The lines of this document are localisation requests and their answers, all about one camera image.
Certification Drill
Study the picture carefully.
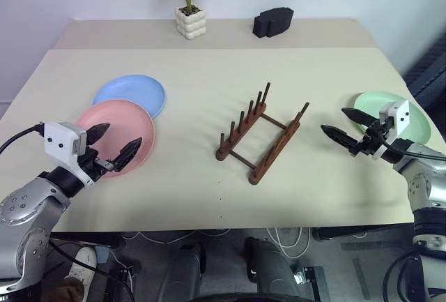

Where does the wooden dish rack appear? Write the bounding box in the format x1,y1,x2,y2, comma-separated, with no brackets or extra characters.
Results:
215,82,312,186

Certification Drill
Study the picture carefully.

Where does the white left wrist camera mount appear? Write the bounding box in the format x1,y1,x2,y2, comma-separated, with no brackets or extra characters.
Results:
43,121,95,188

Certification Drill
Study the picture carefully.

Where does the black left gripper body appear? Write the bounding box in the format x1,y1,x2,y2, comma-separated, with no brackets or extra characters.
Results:
77,144,118,182

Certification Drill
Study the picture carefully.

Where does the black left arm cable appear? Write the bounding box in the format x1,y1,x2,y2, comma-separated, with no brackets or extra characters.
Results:
0,123,45,156

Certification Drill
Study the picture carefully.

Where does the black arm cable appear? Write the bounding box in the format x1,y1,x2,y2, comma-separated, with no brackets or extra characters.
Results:
378,130,446,162
0,123,45,156

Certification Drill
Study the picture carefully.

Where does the black table frame bar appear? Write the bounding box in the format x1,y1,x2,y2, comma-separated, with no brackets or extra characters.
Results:
312,225,416,242

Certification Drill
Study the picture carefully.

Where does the black metal bracket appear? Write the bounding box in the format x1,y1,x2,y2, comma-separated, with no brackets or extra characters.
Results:
298,265,331,302

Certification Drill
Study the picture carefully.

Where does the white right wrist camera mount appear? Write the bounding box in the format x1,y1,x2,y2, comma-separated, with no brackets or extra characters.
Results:
371,99,410,160

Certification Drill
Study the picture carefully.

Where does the green plate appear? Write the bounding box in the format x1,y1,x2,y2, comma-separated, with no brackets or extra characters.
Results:
353,90,433,146

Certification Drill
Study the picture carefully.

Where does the dark grey rounded shape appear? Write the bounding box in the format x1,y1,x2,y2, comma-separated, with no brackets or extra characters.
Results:
243,236,308,302
162,241,203,302

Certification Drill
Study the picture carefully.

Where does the black foam block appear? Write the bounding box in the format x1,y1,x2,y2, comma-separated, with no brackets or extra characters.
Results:
253,6,295,40

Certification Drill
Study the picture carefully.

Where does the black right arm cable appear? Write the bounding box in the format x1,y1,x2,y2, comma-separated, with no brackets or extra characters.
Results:
378,130,446,162

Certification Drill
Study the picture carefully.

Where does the white floor cable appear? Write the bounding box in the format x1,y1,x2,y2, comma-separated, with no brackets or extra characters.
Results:
121,227,312,259

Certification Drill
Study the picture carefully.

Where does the pink plate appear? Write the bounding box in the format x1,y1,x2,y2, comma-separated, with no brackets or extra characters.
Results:
75,99,156,178

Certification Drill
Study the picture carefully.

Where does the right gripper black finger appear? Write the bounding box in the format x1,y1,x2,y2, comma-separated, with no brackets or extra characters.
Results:
320,124,360,151
341,107,379,130

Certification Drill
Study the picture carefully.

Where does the white shoe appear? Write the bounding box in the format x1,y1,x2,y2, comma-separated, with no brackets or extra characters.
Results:
65,246,98,291

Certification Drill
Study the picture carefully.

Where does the blue plate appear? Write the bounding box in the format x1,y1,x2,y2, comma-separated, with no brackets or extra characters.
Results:
92,74,167,120

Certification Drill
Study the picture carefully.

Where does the white bubble plant pot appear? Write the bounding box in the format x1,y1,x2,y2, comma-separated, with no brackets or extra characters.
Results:
174,5,208,41

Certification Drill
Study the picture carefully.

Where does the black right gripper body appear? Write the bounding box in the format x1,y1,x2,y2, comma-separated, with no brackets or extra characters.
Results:
349,120,393,158

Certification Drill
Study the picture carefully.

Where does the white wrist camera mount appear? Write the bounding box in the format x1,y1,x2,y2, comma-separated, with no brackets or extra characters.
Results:
43,121,95,188
371,99,410,160

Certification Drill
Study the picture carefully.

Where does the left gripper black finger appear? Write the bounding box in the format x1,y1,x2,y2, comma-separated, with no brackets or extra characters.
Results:
112,137,144,173
86,123,111,147

